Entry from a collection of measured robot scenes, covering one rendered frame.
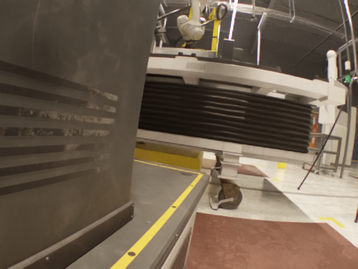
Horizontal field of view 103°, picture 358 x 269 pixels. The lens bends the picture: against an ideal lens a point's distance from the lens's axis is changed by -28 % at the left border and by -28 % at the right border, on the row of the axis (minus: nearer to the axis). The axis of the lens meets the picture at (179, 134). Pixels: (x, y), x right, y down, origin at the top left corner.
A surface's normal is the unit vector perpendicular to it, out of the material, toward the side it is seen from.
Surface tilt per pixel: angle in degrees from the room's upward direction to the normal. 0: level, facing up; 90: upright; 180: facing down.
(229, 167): 90
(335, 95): 90
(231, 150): 90
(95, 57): 90
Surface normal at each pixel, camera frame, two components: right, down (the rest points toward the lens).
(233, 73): -0.16, 0.01
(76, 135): 0.96, 0.15
